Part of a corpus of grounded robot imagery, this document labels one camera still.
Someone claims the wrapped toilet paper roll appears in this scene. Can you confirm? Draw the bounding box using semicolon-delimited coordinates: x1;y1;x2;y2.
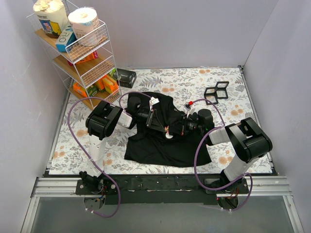
68;7;101;47

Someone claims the paper-wrapped jar with label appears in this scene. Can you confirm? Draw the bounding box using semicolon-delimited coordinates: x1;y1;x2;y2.
33;0;68;38

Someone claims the white wire shelf rack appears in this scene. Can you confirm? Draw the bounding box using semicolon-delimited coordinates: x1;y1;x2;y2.
27;0;121;109

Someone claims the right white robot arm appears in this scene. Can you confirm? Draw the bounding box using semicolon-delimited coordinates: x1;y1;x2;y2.
169;109;273;193

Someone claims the black display case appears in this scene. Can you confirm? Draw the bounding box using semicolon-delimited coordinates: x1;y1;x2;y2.
215;81;229;100
204;87;218;104

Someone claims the blue and white box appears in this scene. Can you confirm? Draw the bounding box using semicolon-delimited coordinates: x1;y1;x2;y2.
55;22;77;52

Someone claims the yellow orange box bottom shelf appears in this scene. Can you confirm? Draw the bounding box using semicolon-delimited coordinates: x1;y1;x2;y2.
94;74;118;94

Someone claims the black box on table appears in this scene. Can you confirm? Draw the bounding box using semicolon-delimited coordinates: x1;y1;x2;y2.
117;68;137;88

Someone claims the green box bottom shelf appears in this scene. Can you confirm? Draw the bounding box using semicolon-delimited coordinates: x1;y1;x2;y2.
86;85;98;97

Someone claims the floral tablecloth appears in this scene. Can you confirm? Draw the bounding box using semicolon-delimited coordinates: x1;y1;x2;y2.
49;67;272;175

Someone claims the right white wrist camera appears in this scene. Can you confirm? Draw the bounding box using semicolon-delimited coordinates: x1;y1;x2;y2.
184;101;194;117

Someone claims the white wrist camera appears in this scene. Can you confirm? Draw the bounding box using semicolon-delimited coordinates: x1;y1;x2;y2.
184;101;194;117
149;97;159;107

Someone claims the aluminium frame rail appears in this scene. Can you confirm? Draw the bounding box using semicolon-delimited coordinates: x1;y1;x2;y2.
21;176;303;233

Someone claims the black t-shirt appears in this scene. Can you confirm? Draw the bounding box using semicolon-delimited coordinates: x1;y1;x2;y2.
124;92;211;167

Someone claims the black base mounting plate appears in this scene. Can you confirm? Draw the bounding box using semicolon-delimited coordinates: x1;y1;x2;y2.
75;173;249;205

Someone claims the orange box bottom left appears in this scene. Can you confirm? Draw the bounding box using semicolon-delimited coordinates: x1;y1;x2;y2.
72;82;88;98

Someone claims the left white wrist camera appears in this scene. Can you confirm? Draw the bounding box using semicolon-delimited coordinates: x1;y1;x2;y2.
149;97;159;107

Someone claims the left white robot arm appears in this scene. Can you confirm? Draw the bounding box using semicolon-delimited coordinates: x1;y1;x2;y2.
79;97;164;194

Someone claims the orange snack box middle shelf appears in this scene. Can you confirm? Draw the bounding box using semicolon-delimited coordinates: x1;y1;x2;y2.
75;51;99;64

